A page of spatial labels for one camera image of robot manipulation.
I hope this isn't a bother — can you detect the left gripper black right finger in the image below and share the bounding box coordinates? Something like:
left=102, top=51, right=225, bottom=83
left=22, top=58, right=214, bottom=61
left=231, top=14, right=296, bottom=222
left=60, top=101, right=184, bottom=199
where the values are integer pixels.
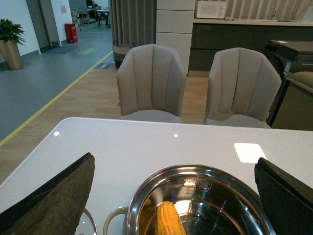
left=254, top=158, right=313, bottom=235

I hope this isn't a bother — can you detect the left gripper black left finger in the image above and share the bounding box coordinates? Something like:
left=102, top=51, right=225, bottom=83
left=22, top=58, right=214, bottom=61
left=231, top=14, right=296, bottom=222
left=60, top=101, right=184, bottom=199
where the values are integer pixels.
left=0, top=153, right=95, bottom=235

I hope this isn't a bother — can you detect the glass pot lid with knob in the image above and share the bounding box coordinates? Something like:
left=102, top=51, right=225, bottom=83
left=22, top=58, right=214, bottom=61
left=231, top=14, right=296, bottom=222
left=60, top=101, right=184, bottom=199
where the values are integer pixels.
left=75, top=209, right=97, bottom=235

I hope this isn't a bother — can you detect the yellow corn cob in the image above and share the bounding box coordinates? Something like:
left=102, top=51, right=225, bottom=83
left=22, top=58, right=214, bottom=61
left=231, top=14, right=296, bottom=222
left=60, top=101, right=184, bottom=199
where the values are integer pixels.
left=155, top=201, right=186, bottom=235

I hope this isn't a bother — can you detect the cream electric cooking pot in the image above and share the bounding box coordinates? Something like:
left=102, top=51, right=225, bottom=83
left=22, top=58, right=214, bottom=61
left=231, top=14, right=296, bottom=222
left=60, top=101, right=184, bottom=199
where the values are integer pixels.
left=103, top=164, right=274, bottom=235

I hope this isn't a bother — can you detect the right beige dining chair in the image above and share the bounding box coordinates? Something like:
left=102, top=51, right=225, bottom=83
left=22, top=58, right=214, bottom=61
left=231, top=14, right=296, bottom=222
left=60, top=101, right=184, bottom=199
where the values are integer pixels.
left=204, top=47, right=282, bottom=128

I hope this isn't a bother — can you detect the beige dining chair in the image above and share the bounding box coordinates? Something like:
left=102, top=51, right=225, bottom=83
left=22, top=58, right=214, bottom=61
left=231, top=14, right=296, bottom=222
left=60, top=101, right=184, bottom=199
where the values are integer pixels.
left=204, top=47, right=282, bottom=128
left=116, top=44, right=186, bottom=123

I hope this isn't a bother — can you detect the black appliance box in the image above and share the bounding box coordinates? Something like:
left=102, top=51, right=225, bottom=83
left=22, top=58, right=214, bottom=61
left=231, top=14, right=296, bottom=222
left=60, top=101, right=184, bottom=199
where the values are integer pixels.
left=264, top=39, right=313, bottom=128

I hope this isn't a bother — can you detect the left beige dining chair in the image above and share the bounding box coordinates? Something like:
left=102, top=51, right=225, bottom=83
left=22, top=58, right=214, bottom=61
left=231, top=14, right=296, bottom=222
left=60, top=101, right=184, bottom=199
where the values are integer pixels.
left=116, top=44, right=186, bottom=123

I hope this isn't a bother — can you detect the green potted plant gold planter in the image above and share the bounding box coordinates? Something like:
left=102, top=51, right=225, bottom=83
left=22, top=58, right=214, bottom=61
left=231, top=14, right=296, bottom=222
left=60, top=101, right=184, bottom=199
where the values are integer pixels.
left=0, top=19, right=25, bottom=70

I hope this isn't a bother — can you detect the red fire equipment box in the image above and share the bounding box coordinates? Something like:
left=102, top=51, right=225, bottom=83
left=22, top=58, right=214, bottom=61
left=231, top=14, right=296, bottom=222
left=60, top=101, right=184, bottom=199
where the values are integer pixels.
left=64, top=23, right=78, bottom=43

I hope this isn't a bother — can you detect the dark kitchen counter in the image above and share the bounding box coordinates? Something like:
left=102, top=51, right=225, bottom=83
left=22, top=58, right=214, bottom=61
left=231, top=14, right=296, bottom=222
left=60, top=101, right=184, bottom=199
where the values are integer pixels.
left=189, top=20, right=313, bottom=74

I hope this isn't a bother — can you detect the grey curtain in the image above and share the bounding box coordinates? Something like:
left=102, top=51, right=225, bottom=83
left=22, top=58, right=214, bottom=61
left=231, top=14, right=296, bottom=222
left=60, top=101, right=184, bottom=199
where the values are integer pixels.
left=109, top=0, right=157, bottom=46

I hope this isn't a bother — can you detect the white microwave oven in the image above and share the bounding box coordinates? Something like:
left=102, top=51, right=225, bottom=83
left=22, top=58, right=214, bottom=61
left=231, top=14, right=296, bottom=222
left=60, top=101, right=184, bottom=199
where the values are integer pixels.
left=196, top=1, right=227, bottom=19

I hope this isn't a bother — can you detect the white drawer cabinet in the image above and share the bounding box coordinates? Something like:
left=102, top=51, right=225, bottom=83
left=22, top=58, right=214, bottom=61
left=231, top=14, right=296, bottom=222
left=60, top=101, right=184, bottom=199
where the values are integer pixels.
left=156, top=0, right=196, bottom=73

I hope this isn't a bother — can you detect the woven basket with handles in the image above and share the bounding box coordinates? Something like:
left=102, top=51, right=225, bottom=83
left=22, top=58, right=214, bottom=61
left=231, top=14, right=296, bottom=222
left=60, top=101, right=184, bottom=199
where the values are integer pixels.
left=113, top=40, right=135, bottom=69

